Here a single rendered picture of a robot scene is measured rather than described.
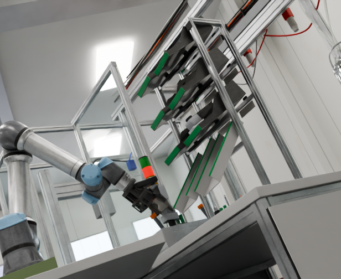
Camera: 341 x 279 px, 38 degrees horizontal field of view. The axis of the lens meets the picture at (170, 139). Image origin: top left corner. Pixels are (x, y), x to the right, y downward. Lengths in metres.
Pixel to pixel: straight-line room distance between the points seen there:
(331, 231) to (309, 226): 0.08
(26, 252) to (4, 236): 0.10
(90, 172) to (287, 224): 0.81
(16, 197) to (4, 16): 3.88
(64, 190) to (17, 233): 1.38
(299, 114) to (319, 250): 5.15
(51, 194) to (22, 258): 1.40
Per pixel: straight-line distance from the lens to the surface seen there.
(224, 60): 1.95
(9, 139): 1.99
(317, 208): 1.45
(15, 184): 2.04
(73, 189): 3.19
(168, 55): 1.85
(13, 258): 1.78
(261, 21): 3.04
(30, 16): 5.79
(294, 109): 6.48
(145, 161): 2.36
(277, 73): 6.69
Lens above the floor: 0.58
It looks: 21 degrees up
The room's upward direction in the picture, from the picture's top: 22 degrees counter-clockwise
